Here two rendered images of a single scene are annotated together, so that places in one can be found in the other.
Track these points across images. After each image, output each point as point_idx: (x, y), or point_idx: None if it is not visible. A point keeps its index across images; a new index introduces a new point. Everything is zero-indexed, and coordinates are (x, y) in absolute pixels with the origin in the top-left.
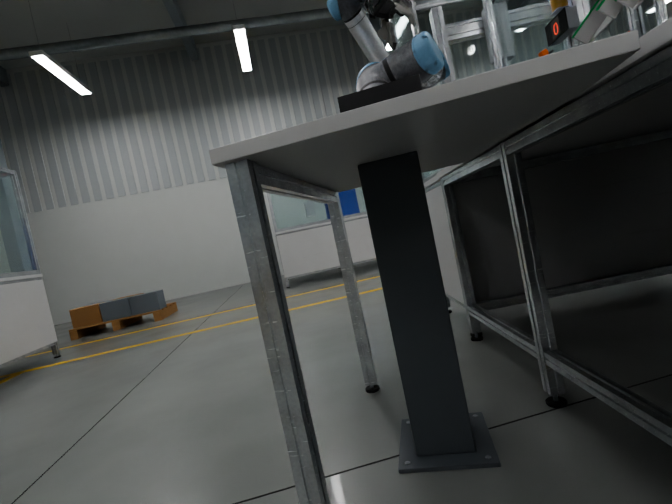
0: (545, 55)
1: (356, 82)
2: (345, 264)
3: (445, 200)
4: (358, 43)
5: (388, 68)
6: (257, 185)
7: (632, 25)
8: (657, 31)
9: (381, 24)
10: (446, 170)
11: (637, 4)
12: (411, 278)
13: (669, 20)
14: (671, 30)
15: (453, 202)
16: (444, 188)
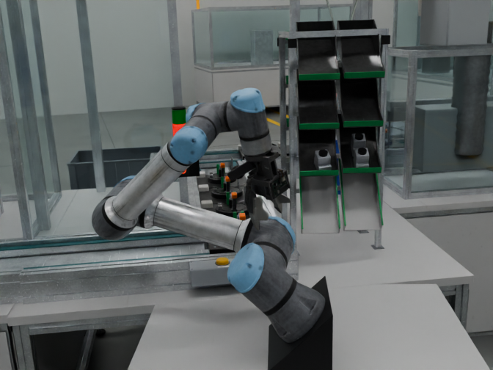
0: (447, 302)
1: (260, 274)
2: None
3: (23, 356)
4: (159, 185)
5: (286, 260)
6: None
7: (293, 215)
8: (430, 281)
9: (262, 203)
10: (69, 316)
11: (348, 230)
12: None
13: (436, 280)
14: (436, 283)
15: (35, 355)
16: (29, 339)
